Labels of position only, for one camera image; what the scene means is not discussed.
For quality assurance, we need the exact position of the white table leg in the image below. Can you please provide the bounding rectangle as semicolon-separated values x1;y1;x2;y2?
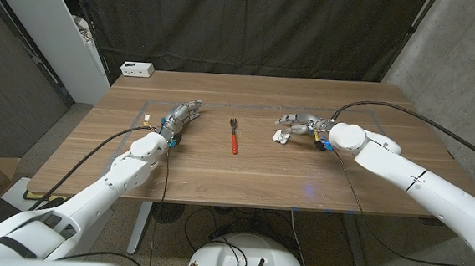
126;199;155;258

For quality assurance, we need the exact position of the grey perforated partition panel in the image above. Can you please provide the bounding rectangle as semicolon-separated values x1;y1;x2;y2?
0;0;83;166

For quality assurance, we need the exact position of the white robot torso base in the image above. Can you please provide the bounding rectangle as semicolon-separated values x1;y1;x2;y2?
186;228;310;266

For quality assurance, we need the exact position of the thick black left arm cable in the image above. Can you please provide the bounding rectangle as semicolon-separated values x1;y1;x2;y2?
26;117;157;221

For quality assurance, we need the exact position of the grey table leg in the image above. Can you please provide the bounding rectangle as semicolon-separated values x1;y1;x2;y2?
338;212;371;266

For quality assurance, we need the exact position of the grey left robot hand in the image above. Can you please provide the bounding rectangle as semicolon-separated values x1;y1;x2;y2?
156;97;204;150

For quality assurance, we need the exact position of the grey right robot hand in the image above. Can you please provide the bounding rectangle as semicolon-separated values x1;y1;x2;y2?
273;110;338;141

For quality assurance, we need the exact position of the thin black hanging cable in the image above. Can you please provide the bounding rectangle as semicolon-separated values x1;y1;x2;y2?
147;144;172;266

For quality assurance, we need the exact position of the white power strip box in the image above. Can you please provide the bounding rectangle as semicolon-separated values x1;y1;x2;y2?
118;59;156;79

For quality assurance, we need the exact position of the black round floor fan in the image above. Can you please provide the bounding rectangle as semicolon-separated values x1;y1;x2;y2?
149;201;186;226

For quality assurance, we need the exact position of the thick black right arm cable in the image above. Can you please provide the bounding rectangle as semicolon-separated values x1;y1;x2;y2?
328;98;475;170

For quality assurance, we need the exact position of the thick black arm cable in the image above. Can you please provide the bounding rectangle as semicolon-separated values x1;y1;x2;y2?
26;117;157;221
328;98;475;170

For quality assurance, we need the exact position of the white shelf cabinet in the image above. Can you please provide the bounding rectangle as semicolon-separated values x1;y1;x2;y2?
0;0;118;106

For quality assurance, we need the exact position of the black fabric backdrop curtain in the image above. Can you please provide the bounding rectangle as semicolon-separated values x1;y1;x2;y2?
67;0;431;107

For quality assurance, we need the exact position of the black backdrop stand pole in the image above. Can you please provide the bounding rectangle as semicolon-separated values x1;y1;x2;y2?
381;0;440;87

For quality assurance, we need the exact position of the white AirPods case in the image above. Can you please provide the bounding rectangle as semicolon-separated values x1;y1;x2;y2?
271;129;292;146

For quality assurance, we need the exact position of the red-handled black fork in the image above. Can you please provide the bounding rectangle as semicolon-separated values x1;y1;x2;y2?
227;117;241;156

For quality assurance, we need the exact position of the black floor cable tangle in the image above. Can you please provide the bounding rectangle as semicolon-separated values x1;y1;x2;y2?
181;203;300;262

